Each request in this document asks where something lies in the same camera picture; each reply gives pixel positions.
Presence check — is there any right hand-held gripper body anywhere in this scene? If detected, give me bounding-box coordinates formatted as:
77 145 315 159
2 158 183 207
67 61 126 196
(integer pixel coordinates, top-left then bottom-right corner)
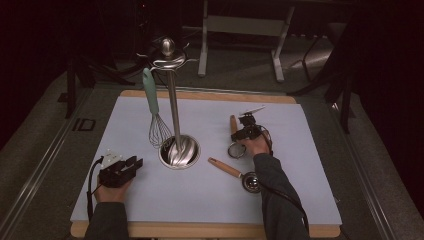
230 105 272 143

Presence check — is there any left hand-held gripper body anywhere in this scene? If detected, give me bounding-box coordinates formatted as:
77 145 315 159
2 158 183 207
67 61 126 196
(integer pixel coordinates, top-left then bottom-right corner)
97 149 136 189

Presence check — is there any wooden-handled mesh strainer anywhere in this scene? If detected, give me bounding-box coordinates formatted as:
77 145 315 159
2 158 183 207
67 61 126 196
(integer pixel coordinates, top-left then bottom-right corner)
227 114 248 160

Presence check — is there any wooden-handled steel ladle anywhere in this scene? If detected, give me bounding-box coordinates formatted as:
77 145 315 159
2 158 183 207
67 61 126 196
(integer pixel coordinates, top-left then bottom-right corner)
208 157 263 194

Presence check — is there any steel utensil rack stand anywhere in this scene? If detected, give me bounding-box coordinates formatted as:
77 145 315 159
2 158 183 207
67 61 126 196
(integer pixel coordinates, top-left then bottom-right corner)
136 37 202 170

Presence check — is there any green-handled wire whisk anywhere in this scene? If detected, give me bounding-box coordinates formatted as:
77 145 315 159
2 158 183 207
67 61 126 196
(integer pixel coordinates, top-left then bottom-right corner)
142 67 174 150

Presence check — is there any person's right hand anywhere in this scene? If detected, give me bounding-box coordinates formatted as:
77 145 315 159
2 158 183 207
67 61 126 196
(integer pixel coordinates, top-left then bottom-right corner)
240 131 273 158

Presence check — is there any person's left hand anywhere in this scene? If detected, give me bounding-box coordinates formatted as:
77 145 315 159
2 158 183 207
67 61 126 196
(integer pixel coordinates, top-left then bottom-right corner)
94 178 133 204

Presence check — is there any white table mat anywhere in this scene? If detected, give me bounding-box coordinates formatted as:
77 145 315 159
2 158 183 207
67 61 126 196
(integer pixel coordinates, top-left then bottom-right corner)
70 95 343 226

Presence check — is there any black metal stand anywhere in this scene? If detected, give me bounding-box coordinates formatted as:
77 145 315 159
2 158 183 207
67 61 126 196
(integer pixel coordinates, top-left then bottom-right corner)
58 56 134 119
288 59 354 134

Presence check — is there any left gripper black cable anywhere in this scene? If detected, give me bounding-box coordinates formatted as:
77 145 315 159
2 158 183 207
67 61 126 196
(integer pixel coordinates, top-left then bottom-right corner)
86 156 104 221

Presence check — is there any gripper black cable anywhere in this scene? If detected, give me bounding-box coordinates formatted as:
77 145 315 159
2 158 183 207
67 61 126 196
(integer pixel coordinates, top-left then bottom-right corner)
86 156 104 221
256 124 310 236

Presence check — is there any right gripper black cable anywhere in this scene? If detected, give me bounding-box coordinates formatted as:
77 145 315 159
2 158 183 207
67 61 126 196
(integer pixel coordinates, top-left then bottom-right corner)
256 124 310 236

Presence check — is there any white metal desk frame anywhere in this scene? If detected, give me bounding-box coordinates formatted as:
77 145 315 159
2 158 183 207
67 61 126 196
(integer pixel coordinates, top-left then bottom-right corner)
198 0 296 83

